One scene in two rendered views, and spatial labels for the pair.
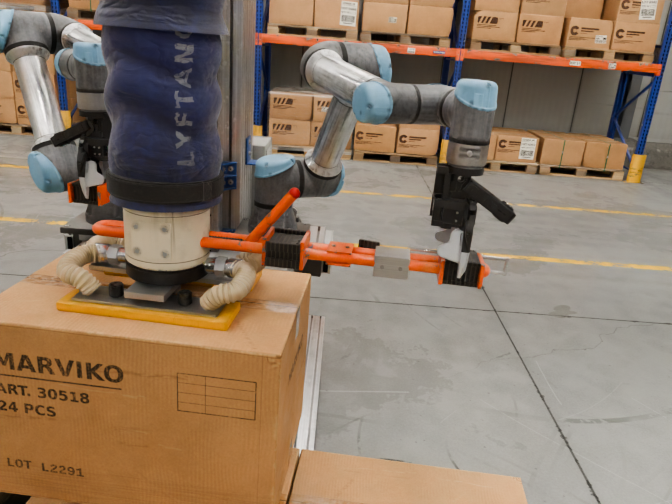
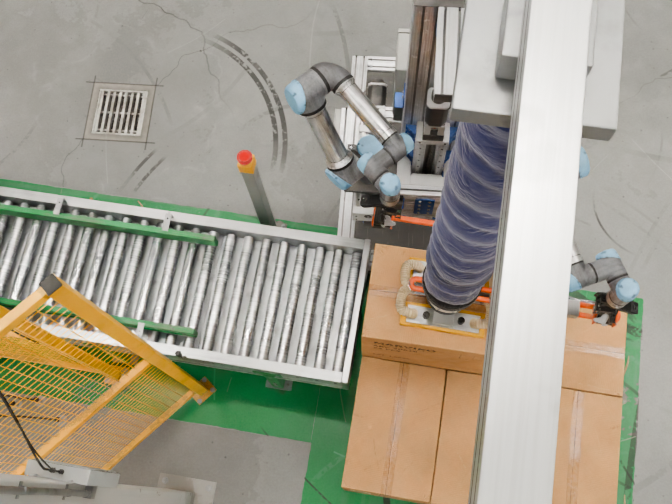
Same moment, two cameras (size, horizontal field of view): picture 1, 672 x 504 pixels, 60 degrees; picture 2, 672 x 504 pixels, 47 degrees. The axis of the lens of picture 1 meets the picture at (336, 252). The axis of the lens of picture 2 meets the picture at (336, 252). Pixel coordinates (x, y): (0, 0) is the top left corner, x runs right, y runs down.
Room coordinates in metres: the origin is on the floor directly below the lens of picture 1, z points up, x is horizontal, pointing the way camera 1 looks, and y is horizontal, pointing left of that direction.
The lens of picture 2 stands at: (0.30, 0.60, 4.16)
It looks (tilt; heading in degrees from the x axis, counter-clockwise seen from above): 72 degrees down; 12
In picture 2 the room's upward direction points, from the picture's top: 7 degrees counter-clockwise
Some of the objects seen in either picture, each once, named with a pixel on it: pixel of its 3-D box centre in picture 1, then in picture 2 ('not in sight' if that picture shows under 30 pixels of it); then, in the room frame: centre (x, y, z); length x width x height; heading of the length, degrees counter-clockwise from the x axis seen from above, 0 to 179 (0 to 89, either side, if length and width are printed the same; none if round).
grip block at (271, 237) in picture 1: (286, 247); not in sight; (1.11, 0.10, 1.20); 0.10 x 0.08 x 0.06; 175
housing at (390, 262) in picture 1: (391, 262); (569, 308); (1.09, -0.11, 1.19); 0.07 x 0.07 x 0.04; 85
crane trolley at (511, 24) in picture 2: not in sight; (545, 37); (1.14, 0.34, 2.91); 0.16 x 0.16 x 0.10; 85
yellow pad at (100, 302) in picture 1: (150, 299); (443, 318); (1.04, 0.36, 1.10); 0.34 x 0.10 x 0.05; 85
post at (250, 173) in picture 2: not in sight; (260, 201); (1.71, 1.26, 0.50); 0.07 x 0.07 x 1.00; 85
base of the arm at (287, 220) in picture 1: (273, 215); not in sight; (1.70, 0.20, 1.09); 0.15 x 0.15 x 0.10
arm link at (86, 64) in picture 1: (91, 67); (389, 186); (1.42, 0.61, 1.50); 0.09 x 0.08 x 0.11; 45
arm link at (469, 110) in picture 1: (472, 111); (624, 290); (1.09, -0.23, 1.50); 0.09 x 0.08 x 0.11; 25
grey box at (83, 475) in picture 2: not in sight; (75, 472); (0.32, 1.54, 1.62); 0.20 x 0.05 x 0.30; 85
